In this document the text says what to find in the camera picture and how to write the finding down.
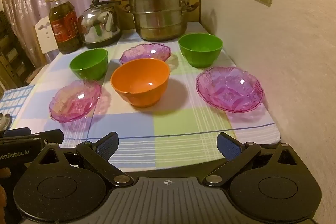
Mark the orange plastic bowl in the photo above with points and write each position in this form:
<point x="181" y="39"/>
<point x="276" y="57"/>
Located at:
<point x="139" y="82"/>

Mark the white wooden chair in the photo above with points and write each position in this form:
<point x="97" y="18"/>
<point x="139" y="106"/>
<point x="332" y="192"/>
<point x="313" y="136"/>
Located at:
<point x="44" y="35"/>

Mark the purple glass plate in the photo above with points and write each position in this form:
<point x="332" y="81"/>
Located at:
<point x="74" y="100"/>
<point x="229" y="90"/>
<point x="145" y="52"/>

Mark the stainless steel kettle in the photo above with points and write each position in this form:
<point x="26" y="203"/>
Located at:
<point x="97" y="27"/>

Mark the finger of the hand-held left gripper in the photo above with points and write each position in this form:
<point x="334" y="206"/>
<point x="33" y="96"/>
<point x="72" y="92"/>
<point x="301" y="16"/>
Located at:
<point x="51" y="138"/>
<point x="18" y="132"/>

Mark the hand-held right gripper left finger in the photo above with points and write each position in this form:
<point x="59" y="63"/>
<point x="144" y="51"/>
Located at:
<point x="108" y="145"/>

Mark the checked pastel tablecloth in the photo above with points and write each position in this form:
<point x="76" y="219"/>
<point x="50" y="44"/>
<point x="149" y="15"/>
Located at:
<point x="178" y="129"/>

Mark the green plastic bowl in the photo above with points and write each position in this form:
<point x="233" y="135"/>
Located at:
<point x="89" y="66"/>
<point x="200" y="52"/>

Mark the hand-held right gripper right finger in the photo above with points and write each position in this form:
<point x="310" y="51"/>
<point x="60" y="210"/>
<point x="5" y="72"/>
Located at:
<point x="229" y="146"/>

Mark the dark wooden cabinet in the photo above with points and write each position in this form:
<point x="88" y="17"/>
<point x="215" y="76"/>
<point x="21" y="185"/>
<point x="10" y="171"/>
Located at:
<point x="11" y="56"/>

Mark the cooking oil bottle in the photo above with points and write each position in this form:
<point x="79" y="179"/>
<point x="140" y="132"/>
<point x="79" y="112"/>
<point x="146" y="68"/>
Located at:
<point x="64" y="27"/>

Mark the blue checked cloth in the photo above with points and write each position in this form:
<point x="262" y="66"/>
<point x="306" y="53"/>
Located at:
<point x="15" y="98"/>

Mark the stainless steel steamer pot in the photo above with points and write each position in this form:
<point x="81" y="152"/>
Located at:
<point x="160" y="14"/>

